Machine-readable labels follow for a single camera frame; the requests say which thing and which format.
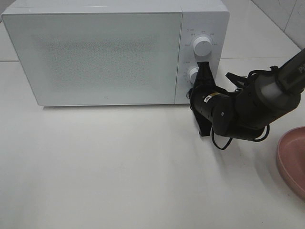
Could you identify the pink round plate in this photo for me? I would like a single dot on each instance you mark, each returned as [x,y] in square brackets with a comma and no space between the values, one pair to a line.
[290,160]

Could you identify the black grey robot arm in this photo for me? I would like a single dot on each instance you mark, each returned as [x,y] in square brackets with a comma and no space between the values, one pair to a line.
[260,98]

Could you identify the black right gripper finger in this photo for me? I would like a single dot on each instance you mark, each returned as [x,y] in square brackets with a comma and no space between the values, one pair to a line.
[204,76]
[204,124]

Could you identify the white microwave oven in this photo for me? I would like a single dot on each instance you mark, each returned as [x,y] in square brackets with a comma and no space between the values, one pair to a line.
[199,17]

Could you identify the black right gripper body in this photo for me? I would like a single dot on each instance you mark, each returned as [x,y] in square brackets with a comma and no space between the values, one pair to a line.
[213,106]

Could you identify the upper white microwave knob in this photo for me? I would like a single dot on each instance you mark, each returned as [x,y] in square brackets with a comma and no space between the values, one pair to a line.
[202,46]

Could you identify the lower white microwave knob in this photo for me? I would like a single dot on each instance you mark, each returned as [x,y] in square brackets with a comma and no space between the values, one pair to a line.
[193,74]

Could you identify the white microwave knob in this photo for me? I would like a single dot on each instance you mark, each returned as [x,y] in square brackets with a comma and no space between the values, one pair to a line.
[202,46]
[193,74]

